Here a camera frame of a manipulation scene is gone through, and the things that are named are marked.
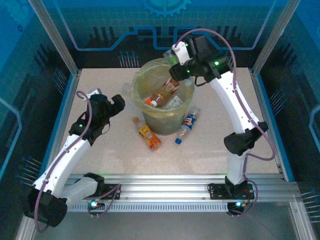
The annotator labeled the amber tea bottle red label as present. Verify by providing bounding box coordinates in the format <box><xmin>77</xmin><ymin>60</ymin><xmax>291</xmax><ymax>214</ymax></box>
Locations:
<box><xmin>149</xmin><ymin>77</ymin><xmax>181</xmax><ymax>109</ymax></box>

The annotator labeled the orange juice bottle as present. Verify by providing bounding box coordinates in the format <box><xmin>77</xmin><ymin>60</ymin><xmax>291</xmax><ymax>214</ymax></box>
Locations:
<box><xmin>133</xmin><ymin>116</ymin><xmax>162</xmax><ymax>151</ymax></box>

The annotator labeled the Pepsi bottle blue cap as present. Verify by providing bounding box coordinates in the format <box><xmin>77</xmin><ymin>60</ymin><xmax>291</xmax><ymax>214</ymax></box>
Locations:
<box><xmin>174</xmin><ymin>112</ymin><xmax>198</xmax><ymax>145</ymax></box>

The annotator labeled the plastic bin with green liner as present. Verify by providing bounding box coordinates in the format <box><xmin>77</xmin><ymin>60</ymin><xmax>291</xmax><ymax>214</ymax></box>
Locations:
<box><xmin>131</xmin><ymin>56</ymin><xmax>196</xmax><ymax>136</ymax></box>

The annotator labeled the left LED circuit board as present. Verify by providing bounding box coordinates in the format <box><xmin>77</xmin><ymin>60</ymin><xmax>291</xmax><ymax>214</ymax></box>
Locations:
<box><xmin>87</xmin><ymin>196</ymin><xmax>106</xmax><ymax>218</ymax></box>

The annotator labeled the led circuit board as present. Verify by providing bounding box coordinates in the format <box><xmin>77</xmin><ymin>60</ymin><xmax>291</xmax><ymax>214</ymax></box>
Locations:
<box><xmin>226</xmin><ymin>200</ymin><xmax>249</xmax><ymax>218</ymax></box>
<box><xmin>87</xmin><ymin>196</ymin><xmax>106</xmax><ymax>218</ymax></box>

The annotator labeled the right LED circuit board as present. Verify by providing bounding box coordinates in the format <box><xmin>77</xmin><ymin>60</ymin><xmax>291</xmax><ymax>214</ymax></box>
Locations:
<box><xmin>226</xmin><ymin>200</ymin><xmax>249</xmax><ymax>218</ymax></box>

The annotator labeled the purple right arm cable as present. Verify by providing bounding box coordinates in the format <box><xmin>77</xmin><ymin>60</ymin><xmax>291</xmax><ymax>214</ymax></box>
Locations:
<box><xmin>176</xmin><ymin>28</ymin><xmax>277</xmax><ymax>218</ymax></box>

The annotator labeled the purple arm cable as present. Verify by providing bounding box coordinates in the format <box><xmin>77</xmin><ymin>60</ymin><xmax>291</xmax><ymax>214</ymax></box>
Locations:
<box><xmin>176</xmin><ymin>28</ymin><xmax>277</xmax><ymax>218</ymax></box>
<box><xmin>33</xmin><ymin>90</ymin><xmax>123</xmax><ymax>233</ymax></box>

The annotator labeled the left aluminium side rail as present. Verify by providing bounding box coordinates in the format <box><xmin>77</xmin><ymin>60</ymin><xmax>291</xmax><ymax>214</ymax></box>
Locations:
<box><xmin>37</xmin><ymin>69</ymin><xmax>83</xmax><ymax>182</ymax></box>

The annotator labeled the right aluminium frame post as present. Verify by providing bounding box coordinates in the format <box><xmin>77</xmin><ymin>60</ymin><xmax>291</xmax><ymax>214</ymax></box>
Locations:
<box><xmin>250</xmin><ymin>0</ymin><xmax>301</xmax><ymax>76</ymax></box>

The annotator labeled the aluminium frame post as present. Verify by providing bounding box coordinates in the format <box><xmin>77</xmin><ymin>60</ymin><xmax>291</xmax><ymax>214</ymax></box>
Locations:
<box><xmin>250</xmin><ymin>0</ymin><xmax>301</xmax><ymax>76</ymax></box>
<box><xmin>28</xmin><ymin>0</ymin><xmax>82</xmax><ymax>77</ymax></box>

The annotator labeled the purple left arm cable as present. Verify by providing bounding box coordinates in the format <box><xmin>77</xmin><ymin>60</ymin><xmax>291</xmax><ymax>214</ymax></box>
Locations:
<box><xmin>33</xmin><ymin>90</ymin><xmax>123</xmax><ymax>233</ymax></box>

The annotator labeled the left aluminium frame post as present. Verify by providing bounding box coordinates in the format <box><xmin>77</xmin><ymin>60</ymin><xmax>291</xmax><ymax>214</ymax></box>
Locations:
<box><xmin>28</xmin><ymin>0</ymin><xmax>82</xmax><ymax>77</ymax></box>

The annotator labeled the aluminium mounting rail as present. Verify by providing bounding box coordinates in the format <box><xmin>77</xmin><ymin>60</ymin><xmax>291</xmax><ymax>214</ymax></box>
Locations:
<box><xmin>28</xmin><ymin>173</ymin><xmax>301</xmax><ymax>204</ymax></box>

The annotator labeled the slotted aluminium cable duct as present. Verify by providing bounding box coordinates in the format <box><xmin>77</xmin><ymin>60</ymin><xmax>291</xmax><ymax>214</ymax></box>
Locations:
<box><xmin>39</xmin><ymin>202</ymin><xmax>293</xmax><ymax>213</ymax></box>

